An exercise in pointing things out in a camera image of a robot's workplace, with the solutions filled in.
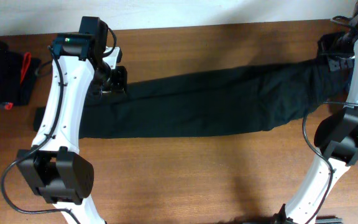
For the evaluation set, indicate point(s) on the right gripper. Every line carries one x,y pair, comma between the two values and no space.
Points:
324,53

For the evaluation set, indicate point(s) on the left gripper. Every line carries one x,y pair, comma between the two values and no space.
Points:
121,86

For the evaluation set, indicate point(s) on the black trousers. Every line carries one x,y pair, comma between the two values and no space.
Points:
214,103

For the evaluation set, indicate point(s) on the black clothes stack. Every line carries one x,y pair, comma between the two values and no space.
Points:
17,77

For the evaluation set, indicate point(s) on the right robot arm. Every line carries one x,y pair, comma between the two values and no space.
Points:
336,139

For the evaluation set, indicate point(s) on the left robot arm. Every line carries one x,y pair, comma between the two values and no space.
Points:
82,66

